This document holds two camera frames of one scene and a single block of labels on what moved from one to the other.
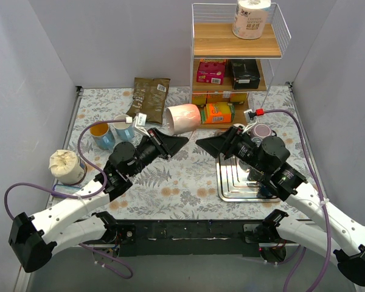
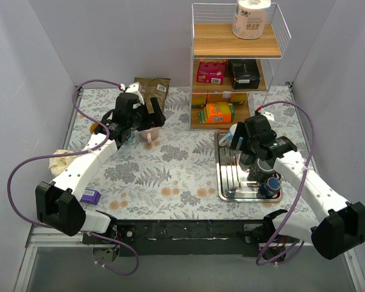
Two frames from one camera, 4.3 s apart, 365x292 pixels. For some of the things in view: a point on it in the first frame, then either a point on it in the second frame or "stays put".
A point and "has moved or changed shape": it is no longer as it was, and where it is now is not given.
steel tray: [232, 185] stays put
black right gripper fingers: [187, 238] stays put
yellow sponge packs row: [199, 98] stays put
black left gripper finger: [171, 144] -> [156, 107]
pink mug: [182, 118] has moved or changed shape
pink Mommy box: [211, 70] stays put
